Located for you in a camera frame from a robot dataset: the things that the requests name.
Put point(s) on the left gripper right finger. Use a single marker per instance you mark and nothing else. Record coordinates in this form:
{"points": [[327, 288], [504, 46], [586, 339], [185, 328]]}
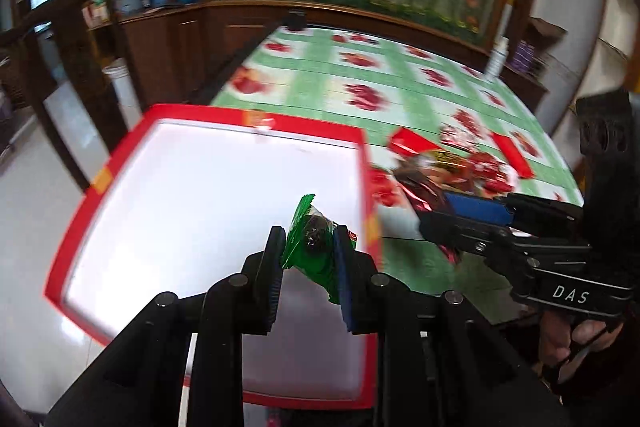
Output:
{"points": [[354, 270]]}

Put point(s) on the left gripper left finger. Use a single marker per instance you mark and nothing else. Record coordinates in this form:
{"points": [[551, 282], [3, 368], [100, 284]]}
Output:
{"points": [[261, 294]]}

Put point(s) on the green snack packet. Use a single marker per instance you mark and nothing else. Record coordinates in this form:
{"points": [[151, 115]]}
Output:
{"points": [[312, 248]]}

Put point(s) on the dark red Manly cookie packet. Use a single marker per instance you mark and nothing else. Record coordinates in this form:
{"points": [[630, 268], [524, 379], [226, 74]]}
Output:
{"points": [[429, 203]]}

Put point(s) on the red small snack packet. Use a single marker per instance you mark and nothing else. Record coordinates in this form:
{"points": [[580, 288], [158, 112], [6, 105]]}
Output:
{"points": [[490, 176]]}

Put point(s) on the person right hand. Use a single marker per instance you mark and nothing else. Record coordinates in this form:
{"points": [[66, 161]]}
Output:
{"points": [[564, 344]]}

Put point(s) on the large flat red packet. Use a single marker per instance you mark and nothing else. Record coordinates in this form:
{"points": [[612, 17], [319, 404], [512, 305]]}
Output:
{"points": [[513, 156]]}

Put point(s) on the small flat red packet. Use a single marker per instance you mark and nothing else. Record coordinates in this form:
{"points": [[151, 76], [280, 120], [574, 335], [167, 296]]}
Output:
{"points": [[407, 143]]}

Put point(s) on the red white patterned candy packet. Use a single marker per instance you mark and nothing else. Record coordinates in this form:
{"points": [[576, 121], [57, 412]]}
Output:
{"points": [[458, 138]]}

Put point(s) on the green fruit pattern tablecloth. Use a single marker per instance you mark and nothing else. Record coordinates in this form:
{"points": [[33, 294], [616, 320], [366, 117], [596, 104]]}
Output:
{"points": [[382, 86]]}

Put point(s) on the white spray bottle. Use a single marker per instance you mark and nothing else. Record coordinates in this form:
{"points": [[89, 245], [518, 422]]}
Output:
{"points": [[497, 58]]}

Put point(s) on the purple bottles on shelf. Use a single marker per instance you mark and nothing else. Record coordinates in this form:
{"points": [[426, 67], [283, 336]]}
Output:
{"points": [[522, 60]]}

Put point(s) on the white roll beside table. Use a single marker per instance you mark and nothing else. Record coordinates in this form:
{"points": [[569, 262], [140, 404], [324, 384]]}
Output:
{"points": [[117, 72]]}

